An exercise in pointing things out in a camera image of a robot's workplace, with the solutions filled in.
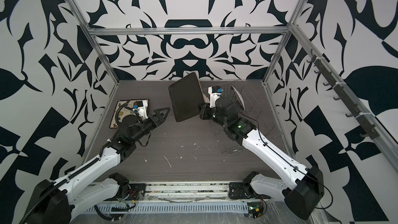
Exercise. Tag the round white plate green rim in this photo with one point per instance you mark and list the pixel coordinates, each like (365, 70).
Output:
(238, 98)

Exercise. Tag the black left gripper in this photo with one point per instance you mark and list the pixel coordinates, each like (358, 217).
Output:
(157, 116)

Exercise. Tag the white cable duct strip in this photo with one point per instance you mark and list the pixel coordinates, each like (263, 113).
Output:
(177, 208)

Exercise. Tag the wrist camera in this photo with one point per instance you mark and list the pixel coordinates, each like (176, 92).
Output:
(139, 108)
(215, 92)

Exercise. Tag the black plate orange rim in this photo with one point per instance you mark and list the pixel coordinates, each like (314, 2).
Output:
(186, 95)

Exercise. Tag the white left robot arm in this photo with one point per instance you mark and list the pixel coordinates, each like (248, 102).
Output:
(62, 200)

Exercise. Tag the wire metal dish rack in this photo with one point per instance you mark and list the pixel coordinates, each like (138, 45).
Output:
(257, 112)

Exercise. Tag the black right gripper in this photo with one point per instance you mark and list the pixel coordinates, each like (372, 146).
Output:
(205, 113)

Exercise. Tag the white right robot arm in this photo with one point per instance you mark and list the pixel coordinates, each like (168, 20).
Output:
(302, 188)

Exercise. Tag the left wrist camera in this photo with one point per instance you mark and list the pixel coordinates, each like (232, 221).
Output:
(139, 108)

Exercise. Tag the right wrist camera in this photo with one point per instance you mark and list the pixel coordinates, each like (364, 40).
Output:
(215, 92)

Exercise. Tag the aluminium cage frame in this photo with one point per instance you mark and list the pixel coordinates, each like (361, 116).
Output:
(271, 40)

